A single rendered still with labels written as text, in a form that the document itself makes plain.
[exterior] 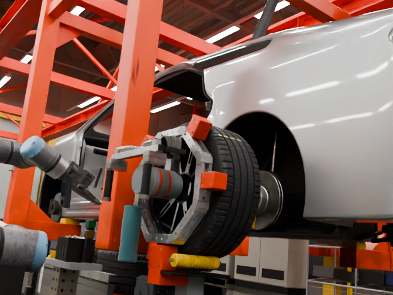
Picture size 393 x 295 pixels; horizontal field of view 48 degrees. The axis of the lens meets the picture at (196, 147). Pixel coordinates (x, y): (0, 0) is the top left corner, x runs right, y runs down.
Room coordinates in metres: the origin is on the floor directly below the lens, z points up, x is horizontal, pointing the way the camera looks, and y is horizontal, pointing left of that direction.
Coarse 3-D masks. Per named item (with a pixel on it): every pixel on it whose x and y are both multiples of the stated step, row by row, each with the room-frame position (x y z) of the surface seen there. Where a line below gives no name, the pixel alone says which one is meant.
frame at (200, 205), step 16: (176, 128) 2.05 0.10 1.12; (192, 144) 1.93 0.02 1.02; (208, 160) 1.89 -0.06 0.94; (208, 192) 1.90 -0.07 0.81; (144, 208) 2.29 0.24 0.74; (192, 208) 1.89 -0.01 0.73; (208, 208) 1.91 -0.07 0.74; (144, 224) 2.20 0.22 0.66; (192, 224) 1.96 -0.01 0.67; (160, 240) 2.08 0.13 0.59; (176, 240) 1.99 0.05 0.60
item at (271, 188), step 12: (264, 180) 2.35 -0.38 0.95; (276, 180) 2.28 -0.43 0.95; (264, 192) 2.32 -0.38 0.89; (276, 192) 2.28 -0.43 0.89; (264, 204) 2.32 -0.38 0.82; (276, 204) 2.27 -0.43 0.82; (264, 216) 2.33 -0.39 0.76; (276, 216) 2.28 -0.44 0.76; (252, 228) 2.40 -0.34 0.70; (264, 228) 2.36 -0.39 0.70
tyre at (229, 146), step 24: (216, 144) 1.93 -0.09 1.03; (240, 144) 2.02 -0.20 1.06; (216, 168) 1.92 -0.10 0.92; (240, 168) 1.94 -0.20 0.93; (216, 192) 1.91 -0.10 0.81; (240, 192) 1.93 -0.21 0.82; (216, 216) 1.91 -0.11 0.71; (240, 216) 1.97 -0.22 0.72; (192, 240) 2.02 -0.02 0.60; (216, 240) 2.00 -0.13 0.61; (240, 240) 2.07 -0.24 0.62
